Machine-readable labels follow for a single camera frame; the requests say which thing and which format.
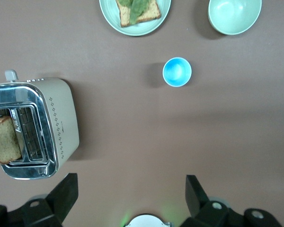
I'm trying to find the beige and chrome toaster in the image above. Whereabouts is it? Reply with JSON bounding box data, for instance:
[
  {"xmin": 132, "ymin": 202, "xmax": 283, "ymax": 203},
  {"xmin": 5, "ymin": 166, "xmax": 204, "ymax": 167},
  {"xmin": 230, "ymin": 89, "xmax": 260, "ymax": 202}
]
[{"xmin": 0, "ymin": 70, "xmax": 80, "ymax": 181}]

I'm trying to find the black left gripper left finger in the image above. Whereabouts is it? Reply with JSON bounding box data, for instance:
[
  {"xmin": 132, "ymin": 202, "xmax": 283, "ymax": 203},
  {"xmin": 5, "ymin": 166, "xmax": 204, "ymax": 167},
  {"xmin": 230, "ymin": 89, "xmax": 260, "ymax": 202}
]
[{"xmin": 0, "ymin": 173, "xmax": 79, "ymax": 227}]

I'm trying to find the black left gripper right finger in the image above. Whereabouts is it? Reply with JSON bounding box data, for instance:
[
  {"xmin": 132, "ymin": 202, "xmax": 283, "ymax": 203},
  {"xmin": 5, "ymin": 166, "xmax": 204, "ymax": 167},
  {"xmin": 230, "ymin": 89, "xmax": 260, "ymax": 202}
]
[{"xmin": 179, "ymin": 175, "xmax": 284, "ymax": 227}]

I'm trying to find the pale green plate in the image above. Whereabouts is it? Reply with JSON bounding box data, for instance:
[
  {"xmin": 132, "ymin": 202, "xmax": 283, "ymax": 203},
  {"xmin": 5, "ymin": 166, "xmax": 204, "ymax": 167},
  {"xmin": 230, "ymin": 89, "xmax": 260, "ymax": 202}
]
[{"xmin": 99, "ymin": 0, "xmax": 172, "ymax": 37}]

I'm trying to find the large table cover mat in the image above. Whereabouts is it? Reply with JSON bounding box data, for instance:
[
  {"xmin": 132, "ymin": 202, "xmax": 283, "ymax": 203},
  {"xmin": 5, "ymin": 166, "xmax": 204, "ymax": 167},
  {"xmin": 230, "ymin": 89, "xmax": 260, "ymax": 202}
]
[{"xmin": 0, "ymin": 0, "xmax": 284, "ymax": 227}]

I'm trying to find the green lettuce leaf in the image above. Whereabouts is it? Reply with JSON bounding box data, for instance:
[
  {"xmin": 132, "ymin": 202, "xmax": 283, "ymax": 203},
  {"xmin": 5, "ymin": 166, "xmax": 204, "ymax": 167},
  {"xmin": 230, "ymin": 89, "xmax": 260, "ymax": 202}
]
[{"xmin": 118, "ymin": 0, "xmax": 149, "ymax": 26}]

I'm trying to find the light toast slice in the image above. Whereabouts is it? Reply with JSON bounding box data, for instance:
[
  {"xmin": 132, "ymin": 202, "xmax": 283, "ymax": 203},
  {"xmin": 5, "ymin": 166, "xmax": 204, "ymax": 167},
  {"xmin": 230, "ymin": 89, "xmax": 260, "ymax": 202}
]
[{"xmin": 115, "ymin": 0, "xmax": 162, "ymax": 28}]

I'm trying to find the dark brown bread slice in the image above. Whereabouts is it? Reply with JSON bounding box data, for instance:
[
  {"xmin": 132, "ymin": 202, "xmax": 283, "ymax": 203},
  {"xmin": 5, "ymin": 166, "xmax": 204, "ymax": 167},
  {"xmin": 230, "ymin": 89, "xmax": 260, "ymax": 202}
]
[{"xmin": 0, "ymin": 115, "xmax": 23, "ymax": 165}]

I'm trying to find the pale green bowl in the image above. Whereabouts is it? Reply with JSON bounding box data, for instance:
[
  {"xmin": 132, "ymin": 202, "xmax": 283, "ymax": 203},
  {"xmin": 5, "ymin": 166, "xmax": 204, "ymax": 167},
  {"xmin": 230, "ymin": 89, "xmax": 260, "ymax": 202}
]
[{"xmin": 207, "ymin": 0, "xmax": 263, "ymax": 36}]

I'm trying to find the light blue plastic cup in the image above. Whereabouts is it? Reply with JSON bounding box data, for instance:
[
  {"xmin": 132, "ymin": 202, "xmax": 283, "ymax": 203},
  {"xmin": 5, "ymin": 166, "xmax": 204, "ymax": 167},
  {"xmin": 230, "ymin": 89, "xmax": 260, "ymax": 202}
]
[{"xmin": 162, "ymin": 56, "xmax": 193, "ymax": 88}]

